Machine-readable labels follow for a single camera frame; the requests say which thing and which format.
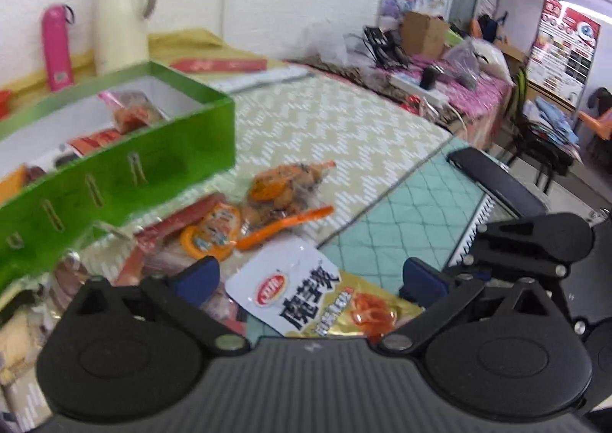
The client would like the pink thermos bottle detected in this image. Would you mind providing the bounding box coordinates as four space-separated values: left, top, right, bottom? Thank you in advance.
41 4 75 92

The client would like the orange cartoon snack packet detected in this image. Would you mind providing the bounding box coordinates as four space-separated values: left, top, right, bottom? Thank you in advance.
112 191 245 324

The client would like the red mixed nuts bag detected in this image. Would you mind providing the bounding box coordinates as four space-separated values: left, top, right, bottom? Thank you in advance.
67 129 122 156

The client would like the cream thermal jug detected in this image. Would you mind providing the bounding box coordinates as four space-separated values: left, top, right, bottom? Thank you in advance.
93 0 156 76

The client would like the green cardboard box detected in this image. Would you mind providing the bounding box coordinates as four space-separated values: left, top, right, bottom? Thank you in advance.
1 62 236 286

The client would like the white power strip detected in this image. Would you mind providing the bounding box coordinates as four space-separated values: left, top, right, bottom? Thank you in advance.
389 73 449 108

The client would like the brown cardboard box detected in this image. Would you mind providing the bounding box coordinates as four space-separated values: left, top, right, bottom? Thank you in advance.
399 11 450 59

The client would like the colourful wall poster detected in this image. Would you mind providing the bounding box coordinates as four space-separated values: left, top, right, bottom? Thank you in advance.
526 0 601 109

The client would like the yellow white konjac snack packet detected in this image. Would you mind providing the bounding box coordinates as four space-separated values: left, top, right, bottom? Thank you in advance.
225 236 422 342

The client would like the beige cracker packet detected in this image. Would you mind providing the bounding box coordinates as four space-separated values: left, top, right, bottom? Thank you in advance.
1 290 54 386

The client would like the clear orange snack bag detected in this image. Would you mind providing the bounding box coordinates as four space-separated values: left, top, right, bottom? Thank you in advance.
236 161 336 251

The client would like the pink clear cracker bag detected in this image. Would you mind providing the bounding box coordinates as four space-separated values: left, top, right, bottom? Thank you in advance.
98 91 166 135

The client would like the yellow tablecloth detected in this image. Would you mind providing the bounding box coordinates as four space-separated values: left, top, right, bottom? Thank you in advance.
1 28 286 107

